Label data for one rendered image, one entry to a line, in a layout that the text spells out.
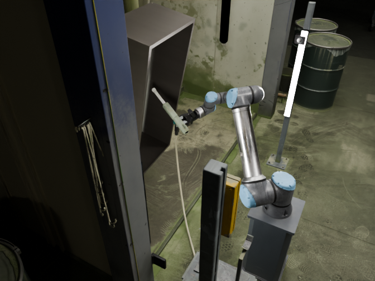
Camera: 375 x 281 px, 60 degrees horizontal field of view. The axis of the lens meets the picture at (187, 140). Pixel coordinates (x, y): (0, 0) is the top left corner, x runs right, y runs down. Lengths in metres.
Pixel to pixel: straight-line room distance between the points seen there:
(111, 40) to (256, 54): 3.00
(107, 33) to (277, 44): 2.96
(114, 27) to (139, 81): 0.86
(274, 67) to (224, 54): 0.64
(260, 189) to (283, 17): 2.29
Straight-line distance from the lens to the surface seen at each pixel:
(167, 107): 2.57
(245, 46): 4.06
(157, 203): 3.05
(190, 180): 3.25
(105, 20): 1.15
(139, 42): 1.91
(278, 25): 3.88
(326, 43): 4.53
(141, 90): 2.04
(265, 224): 2.21
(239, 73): 4.21
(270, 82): 4.12
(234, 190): 1.06
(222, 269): 1.76
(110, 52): 1.19
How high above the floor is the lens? 2.28
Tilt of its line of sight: 37 degrees down
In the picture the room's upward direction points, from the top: straight up
